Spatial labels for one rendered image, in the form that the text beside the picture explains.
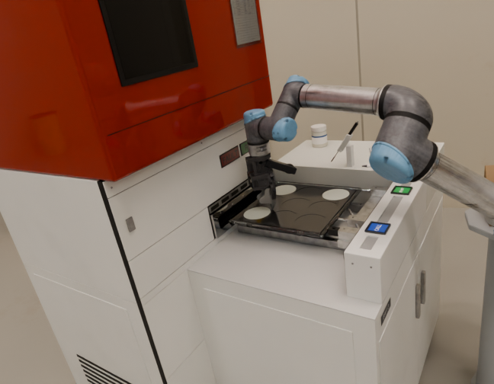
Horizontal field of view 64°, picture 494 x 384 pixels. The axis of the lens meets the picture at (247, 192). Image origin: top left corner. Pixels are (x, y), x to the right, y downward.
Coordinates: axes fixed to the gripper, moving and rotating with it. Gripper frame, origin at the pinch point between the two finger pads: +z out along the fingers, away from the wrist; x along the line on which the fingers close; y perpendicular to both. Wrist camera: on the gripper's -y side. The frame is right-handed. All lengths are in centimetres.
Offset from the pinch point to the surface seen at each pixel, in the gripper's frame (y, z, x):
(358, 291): -7, 7, 49
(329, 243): -11.2, 7.7, 22.6
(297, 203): -9.0, 1.7, 0.6
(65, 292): 81, 17, -6
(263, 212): 4.4, 1.5, 0.7
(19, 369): 140, 92, -67
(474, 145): -177, 42, -102
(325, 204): -17.2, 1.7, 6.7
